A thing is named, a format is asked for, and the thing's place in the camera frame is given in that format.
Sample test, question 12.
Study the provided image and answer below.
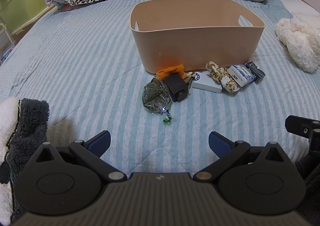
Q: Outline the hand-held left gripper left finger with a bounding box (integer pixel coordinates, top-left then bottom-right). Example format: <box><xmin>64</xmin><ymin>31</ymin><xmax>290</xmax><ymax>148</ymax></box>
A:
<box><xmin>35</xmin><ymin>130</ymin><xmax>127</xmax><ymax>183</ymax></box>

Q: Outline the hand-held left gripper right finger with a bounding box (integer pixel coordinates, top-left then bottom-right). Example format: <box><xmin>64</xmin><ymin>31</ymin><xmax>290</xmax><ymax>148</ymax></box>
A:
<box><xmin>194</xmin><ymin>131</ymin><xmax>292</xmax><ymax>183</ymax></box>

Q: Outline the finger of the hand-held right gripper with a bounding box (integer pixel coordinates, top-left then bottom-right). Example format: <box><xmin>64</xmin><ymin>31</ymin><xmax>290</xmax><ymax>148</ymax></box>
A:
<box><xmin>285</xmin><ymin>115</ymin><xmax>320</xmax><ymax>139</ymax></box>

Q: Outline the white card box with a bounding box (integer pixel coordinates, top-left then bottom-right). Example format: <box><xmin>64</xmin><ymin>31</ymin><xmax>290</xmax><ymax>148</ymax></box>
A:
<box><xmin>192</xmin><ymin>71</ymin><xmax>223</xmax><ymax>94</ymax></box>

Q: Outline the cream floral cloth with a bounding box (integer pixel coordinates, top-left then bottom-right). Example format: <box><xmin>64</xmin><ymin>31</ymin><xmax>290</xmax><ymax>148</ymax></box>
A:
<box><xmin>205</xmin><ymin>61</ymin><xmax>240</xmax><ymax>94</ymax></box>

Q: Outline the small black box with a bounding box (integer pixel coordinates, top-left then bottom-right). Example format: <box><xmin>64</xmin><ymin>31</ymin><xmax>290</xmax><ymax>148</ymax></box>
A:
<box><xmin>245</xmin><ymin>61</ymin><xmax>266</xmax><ymax>84</ymax></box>

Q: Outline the clear bag of dried herbs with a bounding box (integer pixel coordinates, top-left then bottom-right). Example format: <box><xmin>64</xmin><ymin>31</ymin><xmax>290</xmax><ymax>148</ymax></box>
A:
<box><xmin>142</xmin><ymin>77</ymin><xmax>173</xmax><ymax>125</ymax></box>

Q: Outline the beige patterned cloth piece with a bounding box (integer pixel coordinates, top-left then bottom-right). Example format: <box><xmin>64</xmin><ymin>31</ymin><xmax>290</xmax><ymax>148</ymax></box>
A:
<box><xmin>184</xmin><ymin>71</ymin><xmax>198</xmax><ymax>89</ymax></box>

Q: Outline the dark brown box with knob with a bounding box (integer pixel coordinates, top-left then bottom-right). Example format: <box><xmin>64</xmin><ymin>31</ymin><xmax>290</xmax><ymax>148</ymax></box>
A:
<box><xmin>163</xmin><ymin>73</ymin><xmax>189</xmax><ymax>103</ymax></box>

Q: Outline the blue white patterned packet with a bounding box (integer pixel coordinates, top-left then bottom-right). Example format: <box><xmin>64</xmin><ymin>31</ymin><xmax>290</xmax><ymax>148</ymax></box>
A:
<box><xmin>227</xmin><ymin>64</ymin><xmax>255</xmax><ymax>87</ymax></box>

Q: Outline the orange cloth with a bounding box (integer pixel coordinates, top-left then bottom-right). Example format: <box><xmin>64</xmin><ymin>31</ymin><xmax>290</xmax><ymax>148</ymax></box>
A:
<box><xmin>156</xmin><ymin>64</ymin><xmax>188</xmax><ymax>80</ymax></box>

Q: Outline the beige plastic basket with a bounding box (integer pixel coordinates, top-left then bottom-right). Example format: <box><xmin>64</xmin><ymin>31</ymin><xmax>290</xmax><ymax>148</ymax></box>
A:
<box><xmin>129</xmin><ymin>0</ymin><xmax>265</xmax><ymax>75</ymax></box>

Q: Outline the grey white fluffy garment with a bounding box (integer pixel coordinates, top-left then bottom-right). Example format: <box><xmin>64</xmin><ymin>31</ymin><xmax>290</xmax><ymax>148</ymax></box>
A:
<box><xmin>0</xmin><ymin>97</ymin><xmax>50</xmax><ymax>219</ymax></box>

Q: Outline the blue striped bed sheet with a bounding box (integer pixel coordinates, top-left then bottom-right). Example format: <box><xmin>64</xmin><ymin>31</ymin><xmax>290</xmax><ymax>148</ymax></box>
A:
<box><xmin>0</xmin><ymin>0</ymin><xmax>320</xmax><ymax>186</ymax></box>

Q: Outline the white fluffy plush toy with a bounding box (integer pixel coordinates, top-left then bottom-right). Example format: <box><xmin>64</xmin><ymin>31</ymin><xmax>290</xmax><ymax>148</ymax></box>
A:
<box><xmin>275</xmin><ymin>16</ymin><xmax>320</xmax><ymax>74</ymax></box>

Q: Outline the white pillow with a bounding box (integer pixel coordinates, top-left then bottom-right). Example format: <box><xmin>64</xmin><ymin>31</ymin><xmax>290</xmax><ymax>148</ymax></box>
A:
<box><xmin>270</xmin><ymin>0</ymin><xmax>320</xmax><ymax>21</ymax></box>

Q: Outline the white wire rack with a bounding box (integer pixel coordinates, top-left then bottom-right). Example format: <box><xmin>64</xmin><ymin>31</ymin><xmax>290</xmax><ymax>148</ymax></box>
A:
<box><xmin>0</xmin><ymin>23</ymin><xmax>17</xmax><ymax>64</ymax></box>

